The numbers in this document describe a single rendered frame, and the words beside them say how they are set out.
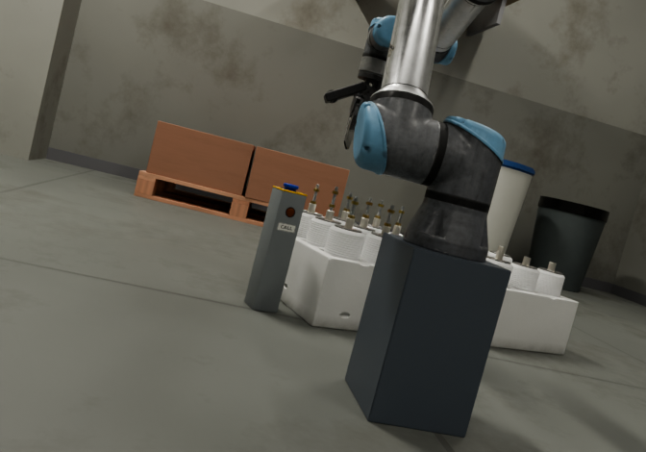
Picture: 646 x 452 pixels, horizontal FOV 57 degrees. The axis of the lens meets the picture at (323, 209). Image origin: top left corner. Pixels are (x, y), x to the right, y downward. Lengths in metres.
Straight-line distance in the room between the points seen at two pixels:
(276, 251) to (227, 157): 1.82
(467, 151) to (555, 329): 1.12
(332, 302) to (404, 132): 0.63
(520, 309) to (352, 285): 0.61
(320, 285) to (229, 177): 1.86
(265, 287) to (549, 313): 0.94
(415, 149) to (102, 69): 3.49
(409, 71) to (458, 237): 0.30
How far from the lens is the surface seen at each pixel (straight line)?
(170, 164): 3.32
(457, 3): 1.39
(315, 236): 1.64
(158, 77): 4.28
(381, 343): 1.04
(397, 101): 1.03
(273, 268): 1.51
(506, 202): 3.83
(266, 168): 3.26
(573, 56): 5.11
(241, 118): 4.25
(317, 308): 1.50
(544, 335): 2.03
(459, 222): 1.03
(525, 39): 4.92
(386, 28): 1.56
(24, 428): 0.83
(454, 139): 1.03
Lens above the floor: 0.38
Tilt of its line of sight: 4 degrees down
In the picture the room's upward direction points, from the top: 14 degrees clockwise
